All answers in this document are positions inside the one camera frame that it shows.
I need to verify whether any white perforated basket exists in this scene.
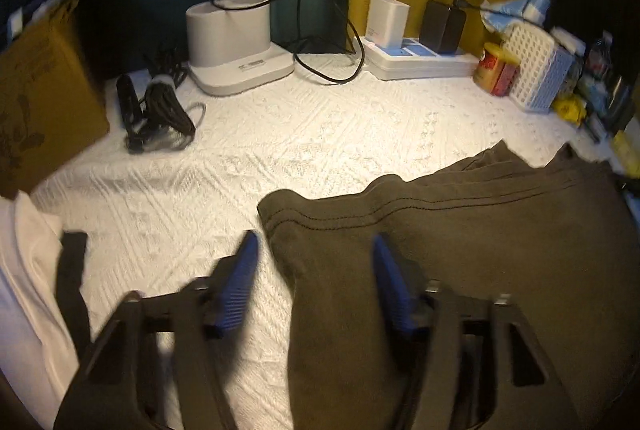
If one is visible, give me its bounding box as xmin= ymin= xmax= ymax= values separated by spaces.
xmin=502 ymin=23 xmax=576 ymax=113

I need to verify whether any yellow snack bag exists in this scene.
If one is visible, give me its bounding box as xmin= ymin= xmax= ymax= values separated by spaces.
xmin=552 ymin=93 xmax=588 ymax=126

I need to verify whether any white charger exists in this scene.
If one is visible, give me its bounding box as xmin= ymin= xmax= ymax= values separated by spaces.
xmin=365 ymin=0 xmax=411 ymax=51

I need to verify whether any black slim remote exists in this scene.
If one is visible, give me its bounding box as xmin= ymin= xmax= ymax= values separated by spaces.
xmin=116 ymin=74 xmax=143 ymax=131

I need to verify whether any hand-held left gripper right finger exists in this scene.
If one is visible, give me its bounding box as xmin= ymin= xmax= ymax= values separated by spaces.
xmin=372 ymin=234 xmax=586 ymax=430

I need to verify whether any white desk lamp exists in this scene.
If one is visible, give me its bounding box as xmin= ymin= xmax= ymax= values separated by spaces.
xmin=186 ymin=0 xmax=296 ymax=97

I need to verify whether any blue tissue packet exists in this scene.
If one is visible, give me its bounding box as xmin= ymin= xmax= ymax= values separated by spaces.
xmin=480 ymin=0 xmax=553 ymax=31

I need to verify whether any white power strip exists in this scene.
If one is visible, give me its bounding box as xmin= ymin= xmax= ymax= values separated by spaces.
xmin=352 ymin=35 xmax=481 ymax=82

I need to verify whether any brown t-shirt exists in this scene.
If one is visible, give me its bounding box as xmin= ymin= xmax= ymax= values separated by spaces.
xmin=256 ymin=139 xmax=640 ymax=430

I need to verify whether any white textured table cover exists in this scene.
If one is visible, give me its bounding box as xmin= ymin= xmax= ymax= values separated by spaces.
xmin=0 ymin=45 xmax=640 ymax=430

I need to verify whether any red candle jar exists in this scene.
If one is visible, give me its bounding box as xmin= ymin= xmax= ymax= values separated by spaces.
xmin=472 ymin=41 xmax=523 ymax=97

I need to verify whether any black cable bundle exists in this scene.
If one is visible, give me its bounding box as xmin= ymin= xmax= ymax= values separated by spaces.
xmin=127 ymin=48 xmax=208 ymax=156

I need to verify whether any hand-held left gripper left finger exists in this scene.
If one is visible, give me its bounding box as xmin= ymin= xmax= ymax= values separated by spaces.
xmin=52 ymin=230 xmax=261 ymax=430

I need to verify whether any cardboard box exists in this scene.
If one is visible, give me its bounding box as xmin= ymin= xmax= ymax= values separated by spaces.
xmin=0 ymin=0 xmax=112 ymax=198

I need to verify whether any clear water bottle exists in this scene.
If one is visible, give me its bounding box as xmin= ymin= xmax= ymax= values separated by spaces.
xmin=582 ymin=30 xmax=616 ymax=81

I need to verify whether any black charger cable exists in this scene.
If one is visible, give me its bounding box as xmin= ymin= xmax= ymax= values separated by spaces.
xmin=452 ymin=0 xmax=531 ymax=31

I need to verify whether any black charger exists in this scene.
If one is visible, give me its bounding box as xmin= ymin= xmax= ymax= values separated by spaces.
xmin=419 ymin=0 xmax=467 ymax=56

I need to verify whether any white garment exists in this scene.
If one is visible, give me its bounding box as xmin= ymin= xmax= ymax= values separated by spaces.
xmin=0 ymin=190 xmax=93 ymax=430

